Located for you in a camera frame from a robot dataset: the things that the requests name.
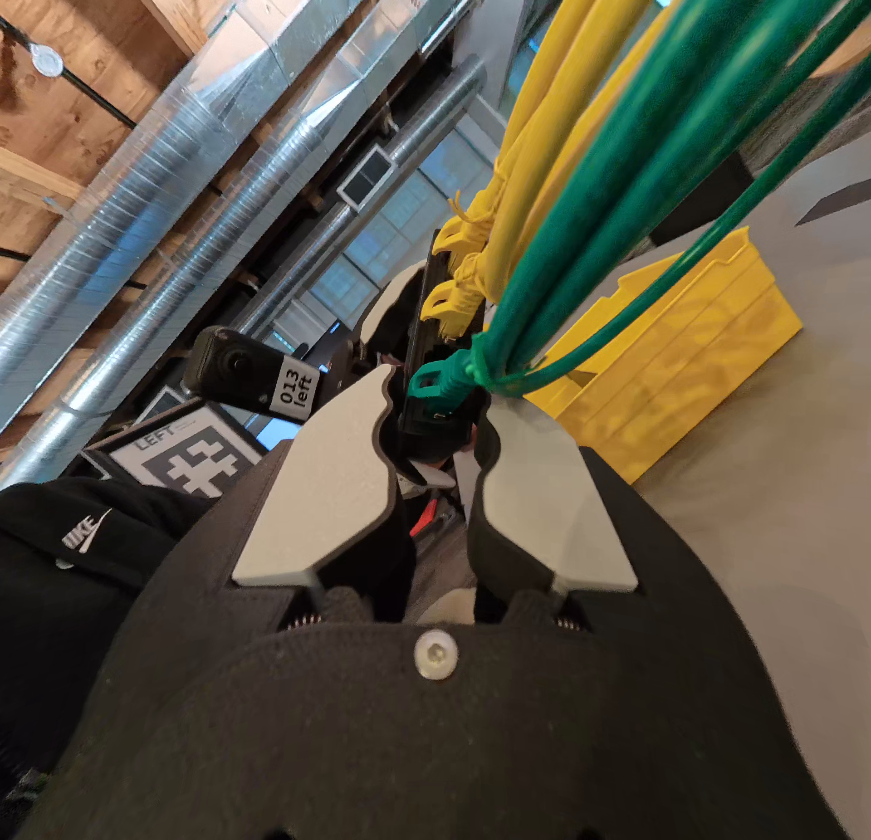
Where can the person's left forearm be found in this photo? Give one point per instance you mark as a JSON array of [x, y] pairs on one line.
[[68, 615]]

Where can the round spiral metal duct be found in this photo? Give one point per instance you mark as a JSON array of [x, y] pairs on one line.
[[204, 296]]

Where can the white air vent grille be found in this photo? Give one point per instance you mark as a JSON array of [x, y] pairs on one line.
[[366, 177]]

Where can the yellow plastic bin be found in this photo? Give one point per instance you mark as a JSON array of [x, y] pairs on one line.
[[680, 364]]

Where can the black ceiling conduit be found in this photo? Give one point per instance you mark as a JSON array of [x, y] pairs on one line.
[[88, 91]]

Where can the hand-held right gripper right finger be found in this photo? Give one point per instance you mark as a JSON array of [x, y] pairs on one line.
[[551, 506]]

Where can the round metal ceiling fixture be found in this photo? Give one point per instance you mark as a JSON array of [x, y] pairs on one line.
[[45, 59]]

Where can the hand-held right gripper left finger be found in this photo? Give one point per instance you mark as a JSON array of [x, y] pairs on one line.
[[320, 493]]

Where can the black ethernet port block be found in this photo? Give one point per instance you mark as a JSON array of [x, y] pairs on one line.
[[442, 438]]

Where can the rectangular metal air duct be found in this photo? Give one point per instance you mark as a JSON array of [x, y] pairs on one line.
[[136, 193]]

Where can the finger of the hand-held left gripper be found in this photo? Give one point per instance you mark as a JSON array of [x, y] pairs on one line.
[[381, 296], [429, 479]]

